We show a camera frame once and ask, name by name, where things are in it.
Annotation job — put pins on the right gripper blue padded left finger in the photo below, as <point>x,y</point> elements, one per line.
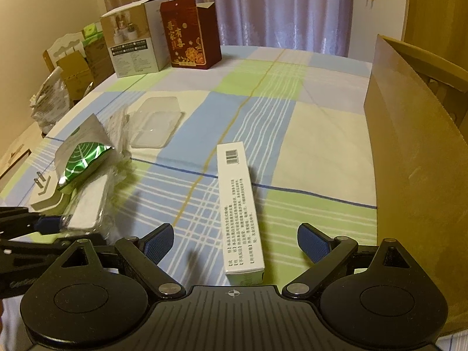
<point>138,259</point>

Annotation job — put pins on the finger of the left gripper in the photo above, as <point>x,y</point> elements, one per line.
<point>21,221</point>
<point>10,248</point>

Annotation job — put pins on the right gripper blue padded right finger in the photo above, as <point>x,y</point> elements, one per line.
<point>329,256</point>

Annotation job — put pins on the white item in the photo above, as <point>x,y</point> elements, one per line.
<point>91,206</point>

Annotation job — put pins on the white long carton box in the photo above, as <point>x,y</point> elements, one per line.
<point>242,245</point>

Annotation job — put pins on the white power adapter plug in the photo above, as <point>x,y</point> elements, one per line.
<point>46,198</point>

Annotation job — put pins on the silver green leaf pouch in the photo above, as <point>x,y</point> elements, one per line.
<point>85,149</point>

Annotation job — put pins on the silver crumpled bag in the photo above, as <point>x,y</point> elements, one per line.
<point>51,102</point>

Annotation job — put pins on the clear plastic tray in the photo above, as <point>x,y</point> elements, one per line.
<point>153,124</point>

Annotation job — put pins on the white remote in plastic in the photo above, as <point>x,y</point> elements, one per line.
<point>117,128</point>

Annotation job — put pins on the checkered tablecloth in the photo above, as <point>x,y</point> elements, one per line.
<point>304,202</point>

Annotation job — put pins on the brown cardboard boxes stack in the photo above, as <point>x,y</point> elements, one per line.
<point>79,72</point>

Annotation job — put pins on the brown cardboard bin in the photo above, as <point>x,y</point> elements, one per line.
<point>416,111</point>

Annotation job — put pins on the white carved chair back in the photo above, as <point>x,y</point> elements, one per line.
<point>66,45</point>

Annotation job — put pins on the green white small box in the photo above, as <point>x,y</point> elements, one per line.
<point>92,32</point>

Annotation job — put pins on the white product photo box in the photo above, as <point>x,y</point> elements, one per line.
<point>135,38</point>

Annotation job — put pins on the dark red gift box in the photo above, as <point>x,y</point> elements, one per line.
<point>192,34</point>

